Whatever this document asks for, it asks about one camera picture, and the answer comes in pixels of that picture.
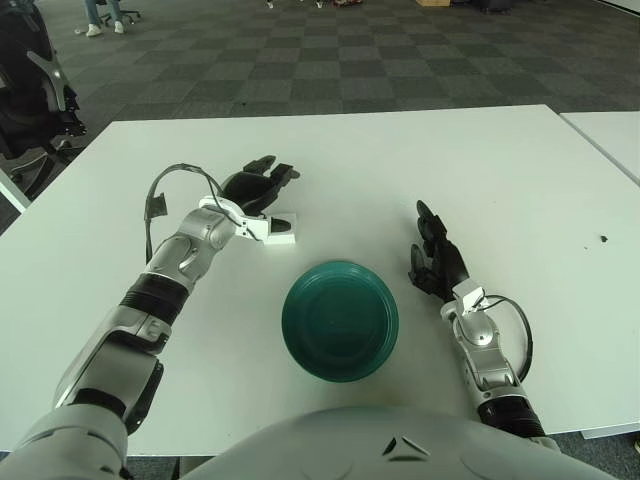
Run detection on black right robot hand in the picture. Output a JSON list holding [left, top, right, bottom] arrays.
[[408, 199, 471, 303]]

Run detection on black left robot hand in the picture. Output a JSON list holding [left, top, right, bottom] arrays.
[[219, 155, 302, 244]]

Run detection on white charger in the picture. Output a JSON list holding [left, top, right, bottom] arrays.
[[260, 213, 299, 247]]

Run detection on green plate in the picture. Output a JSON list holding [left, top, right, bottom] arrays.
[[281, 258, 401, 384]]

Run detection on grey robot torso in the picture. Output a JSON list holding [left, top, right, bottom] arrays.
[[179, 405, 640, 480]]

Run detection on white table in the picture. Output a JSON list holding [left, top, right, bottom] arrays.
[[558, 110, 640, 189]]

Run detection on black swivel chair base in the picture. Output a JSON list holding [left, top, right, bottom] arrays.
[[99, 0, 140, 26]]

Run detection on person legs white shoes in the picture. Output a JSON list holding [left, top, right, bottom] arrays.
[[83, 0, 126, 39]]

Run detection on white desk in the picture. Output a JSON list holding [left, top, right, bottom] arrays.
[[0, 167, 32, 215]]

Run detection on black office chair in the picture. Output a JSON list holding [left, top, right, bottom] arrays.
[[0, 0, 89, 199]]

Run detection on black bag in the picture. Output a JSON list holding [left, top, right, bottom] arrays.
[[472, 0, 521, 14]]

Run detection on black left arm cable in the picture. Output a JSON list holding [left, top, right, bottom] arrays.
[[143, 162, 236, 266]]

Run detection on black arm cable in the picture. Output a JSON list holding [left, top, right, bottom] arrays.
[[143, 162, 236, 266], [482, 294, 534, 381]]

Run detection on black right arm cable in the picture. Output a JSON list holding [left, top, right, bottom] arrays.
[[482, 294, 534, 381]]

